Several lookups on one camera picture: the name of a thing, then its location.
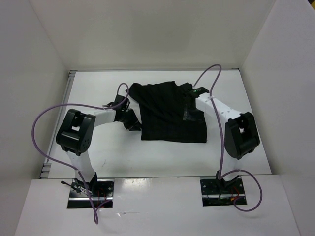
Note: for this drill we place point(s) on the black skirt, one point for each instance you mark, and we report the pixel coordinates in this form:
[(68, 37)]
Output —
[(161, 110)]

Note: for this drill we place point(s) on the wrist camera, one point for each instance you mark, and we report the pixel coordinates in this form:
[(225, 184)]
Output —
[(121, 102), (187, 89)]

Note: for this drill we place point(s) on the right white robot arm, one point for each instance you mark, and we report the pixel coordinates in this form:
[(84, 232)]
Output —
[(238, 132)]

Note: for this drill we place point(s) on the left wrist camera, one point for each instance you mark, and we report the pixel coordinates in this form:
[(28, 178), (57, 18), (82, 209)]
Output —
[(121, 102)]

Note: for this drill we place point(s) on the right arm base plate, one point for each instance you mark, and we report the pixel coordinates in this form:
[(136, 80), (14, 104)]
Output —
[(216, 192)]

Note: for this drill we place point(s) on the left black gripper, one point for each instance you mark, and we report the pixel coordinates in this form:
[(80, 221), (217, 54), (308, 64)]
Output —
[(135, 124)]

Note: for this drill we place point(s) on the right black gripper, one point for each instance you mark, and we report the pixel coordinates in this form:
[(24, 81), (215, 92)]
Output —
[(188, 116)]

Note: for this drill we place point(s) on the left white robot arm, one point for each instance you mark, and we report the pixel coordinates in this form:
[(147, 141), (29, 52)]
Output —
[(75, 137)]

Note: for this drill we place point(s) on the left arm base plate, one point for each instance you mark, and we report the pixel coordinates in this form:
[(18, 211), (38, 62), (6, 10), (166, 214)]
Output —
[(102, 196)]

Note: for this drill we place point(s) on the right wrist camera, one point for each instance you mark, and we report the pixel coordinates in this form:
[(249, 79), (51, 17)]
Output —
[(187, 89)]

